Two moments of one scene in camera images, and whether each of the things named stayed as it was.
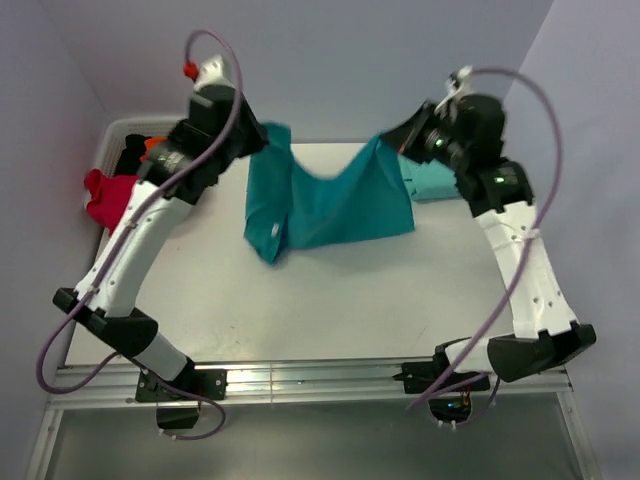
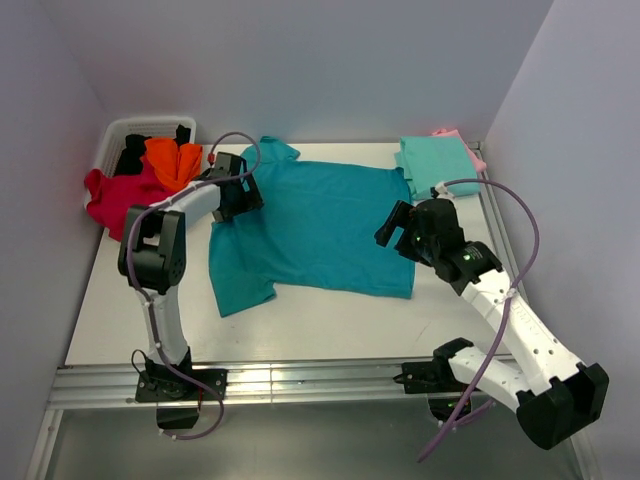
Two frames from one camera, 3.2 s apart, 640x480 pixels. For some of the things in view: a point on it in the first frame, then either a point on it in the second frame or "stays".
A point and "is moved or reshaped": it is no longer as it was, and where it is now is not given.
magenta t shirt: (108, 196) stays
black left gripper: (258, 135) -> (250, 200)
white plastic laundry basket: (109, 152) stays
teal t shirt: (286, 206) is moved or reshaped
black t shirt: (130, 157) stays
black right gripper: (408, 136) -> (400, 216)
